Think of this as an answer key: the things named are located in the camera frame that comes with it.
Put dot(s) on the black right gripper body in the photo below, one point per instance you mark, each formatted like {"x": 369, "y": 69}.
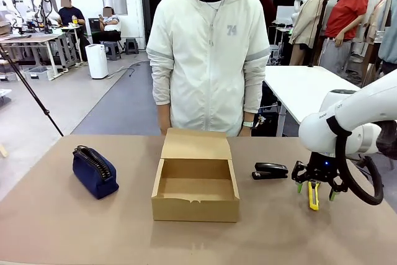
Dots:
{"x": 322, "y": 168}

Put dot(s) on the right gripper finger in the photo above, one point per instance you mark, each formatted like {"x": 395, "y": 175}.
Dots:
{"x": 297, "y": 173}
{"x": 339, "y": 184}

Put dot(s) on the black stapler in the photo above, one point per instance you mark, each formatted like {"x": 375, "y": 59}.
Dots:
{"x": 270, "y": 170}

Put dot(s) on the yellow utility knife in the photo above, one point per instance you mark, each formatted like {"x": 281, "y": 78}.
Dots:
{"x": 314, "y": 200}

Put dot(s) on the brown cardboard box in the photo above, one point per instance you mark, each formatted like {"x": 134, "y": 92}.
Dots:
{"x": 195, "y": 209}

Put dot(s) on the navy blue zipper pouch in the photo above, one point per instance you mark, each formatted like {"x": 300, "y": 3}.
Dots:
{"x": 93, "y": 178}

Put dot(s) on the person's right forearm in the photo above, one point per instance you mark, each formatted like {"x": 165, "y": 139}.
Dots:
{"x": 162, "y": 91}

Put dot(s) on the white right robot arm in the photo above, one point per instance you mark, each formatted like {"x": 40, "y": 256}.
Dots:
{"x": 356, "y": 106}

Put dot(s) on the person's left forearm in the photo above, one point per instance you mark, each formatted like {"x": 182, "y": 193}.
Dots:
{"x": 254, "y": 91}

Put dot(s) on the person's left hand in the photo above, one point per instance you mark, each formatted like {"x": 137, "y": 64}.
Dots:
{"x": 246, "y": 132}

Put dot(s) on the person's right hand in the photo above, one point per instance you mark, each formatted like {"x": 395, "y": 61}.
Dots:
{"x": 165, "y": 128}

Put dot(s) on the white wristwatch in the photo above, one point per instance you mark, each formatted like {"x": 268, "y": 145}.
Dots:
{"x": 247, "y": 124}

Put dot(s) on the person in white jacket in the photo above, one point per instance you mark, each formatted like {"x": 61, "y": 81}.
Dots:
{"x": 204, "y": 75}

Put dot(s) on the blue-grey clothed mannequin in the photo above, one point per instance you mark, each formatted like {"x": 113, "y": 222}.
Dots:
{"x": 389, "y": 44}

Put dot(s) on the tan dress mannequin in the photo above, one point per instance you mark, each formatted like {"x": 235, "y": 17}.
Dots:
{"x": 373, "y": 29}

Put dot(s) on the beige coat mannequin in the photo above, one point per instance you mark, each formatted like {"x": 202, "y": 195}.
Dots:
{"x": 308, "y": 20}

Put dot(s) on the white monitor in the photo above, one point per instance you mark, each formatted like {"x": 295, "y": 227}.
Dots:
{"x": 287, "y": 15}

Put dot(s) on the dark red clothed mannequin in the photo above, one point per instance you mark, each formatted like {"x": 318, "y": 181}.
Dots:
{"x": 263, "y": 1}

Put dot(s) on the grey plastic stool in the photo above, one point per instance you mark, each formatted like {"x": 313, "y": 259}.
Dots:
{"x": 112, "y": 51}
{"x": 131, "y": 46}

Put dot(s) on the white air purifier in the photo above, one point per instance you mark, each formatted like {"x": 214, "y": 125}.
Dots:
{"x": 96, "y": 61}

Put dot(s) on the seated person white shirt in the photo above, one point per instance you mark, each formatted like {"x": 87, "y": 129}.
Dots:
{"x": 110, "y": 24}

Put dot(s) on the small white desk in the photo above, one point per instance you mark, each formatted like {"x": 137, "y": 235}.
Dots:
{"x": 73, "y": 27}

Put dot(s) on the seated person dark shirt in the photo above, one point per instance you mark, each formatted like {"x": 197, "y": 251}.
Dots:
{"x": 71, "y": 13}

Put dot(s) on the grey storage bin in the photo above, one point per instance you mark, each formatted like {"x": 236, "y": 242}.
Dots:
{"x": 37, "y": 74}

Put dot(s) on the wooden top desk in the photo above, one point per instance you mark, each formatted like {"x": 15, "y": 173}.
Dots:
{"x": 28, "y": 39}

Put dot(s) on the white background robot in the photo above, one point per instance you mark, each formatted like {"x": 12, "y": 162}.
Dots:
{"x": 12, "y": 13}
{"x": 43, "y": 4}

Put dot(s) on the grey box frame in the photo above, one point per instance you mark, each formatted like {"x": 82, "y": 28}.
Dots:
{"x": 274, "y": 54}

